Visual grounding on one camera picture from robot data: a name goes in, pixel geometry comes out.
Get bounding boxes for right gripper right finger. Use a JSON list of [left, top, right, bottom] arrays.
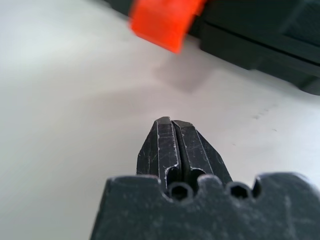
[[171, 119, 234, 188]]

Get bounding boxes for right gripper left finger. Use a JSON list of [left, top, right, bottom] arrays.
[[136, 115, 183, 188]]

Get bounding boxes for black plastic tool case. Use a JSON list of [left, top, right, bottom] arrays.
[[104, 0, 320, 97]]

